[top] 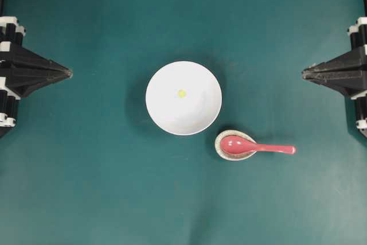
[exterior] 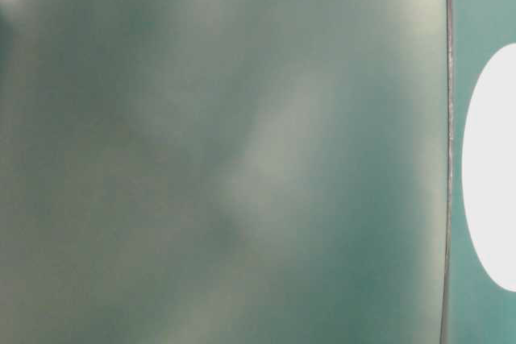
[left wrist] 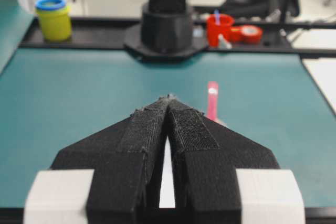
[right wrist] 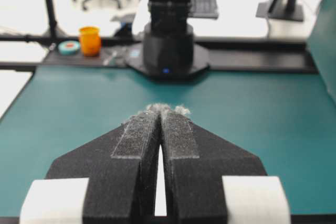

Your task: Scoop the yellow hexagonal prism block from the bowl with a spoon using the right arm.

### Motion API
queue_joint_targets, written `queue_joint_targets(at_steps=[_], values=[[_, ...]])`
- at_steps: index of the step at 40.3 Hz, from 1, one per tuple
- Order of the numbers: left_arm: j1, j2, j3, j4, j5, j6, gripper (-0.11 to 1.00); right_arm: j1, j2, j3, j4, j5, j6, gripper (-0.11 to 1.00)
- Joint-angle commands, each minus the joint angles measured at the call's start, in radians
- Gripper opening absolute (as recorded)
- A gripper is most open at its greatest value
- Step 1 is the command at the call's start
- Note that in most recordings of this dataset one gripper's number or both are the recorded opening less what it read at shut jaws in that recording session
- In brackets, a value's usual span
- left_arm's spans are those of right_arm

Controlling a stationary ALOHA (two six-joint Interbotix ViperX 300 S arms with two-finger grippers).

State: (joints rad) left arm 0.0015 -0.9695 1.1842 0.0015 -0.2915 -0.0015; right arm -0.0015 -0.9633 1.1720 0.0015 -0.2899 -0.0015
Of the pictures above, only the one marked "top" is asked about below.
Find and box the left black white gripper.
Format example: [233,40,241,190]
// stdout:
[1,16,72,137]

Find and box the white round bowl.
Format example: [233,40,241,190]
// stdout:
[145,61,222,136]

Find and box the yellow hexagonal prism block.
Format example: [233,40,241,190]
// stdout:
[178,90,187,99]

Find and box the speckled ceramic spoon rest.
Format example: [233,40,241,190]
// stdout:
[214,130,256,161]

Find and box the pink plastic soup spoon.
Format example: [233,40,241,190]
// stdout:
[220,135,296,155]

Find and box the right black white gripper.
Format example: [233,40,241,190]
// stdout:
[302,17,367,139]

